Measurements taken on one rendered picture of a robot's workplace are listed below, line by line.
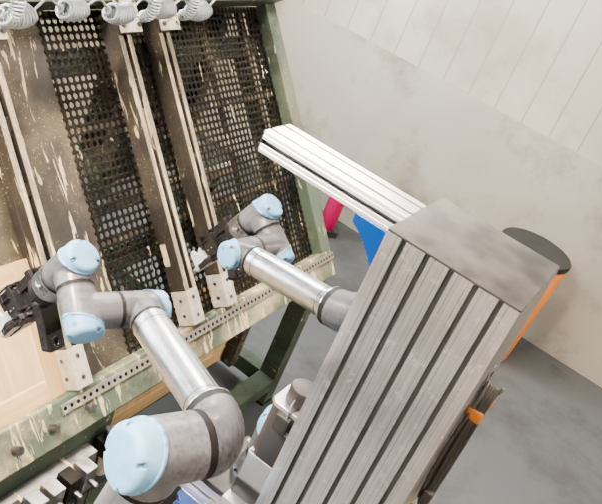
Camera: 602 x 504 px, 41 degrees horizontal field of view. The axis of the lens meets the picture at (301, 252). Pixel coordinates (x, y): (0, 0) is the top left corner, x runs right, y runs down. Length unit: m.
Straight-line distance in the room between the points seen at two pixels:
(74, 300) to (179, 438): 0.41
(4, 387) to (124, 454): 1.06
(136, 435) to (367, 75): 4.71
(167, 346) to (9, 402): 0.90
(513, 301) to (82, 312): 0.79
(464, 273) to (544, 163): 4.16
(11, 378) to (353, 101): 4.00
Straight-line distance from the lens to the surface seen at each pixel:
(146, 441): 1.27
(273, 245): 2.07
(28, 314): 1.75
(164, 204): 2.72
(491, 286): 1.28
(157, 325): 1.56
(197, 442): 1.31
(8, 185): 2.36
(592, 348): 5.68
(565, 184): 5.41
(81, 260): 1.59
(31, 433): 2.35
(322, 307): 1.81
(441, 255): 1.30
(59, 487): 2.38
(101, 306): 1.59
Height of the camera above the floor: 2.56
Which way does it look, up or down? 28 degrees down
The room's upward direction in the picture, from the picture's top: 23 degrees clockwise
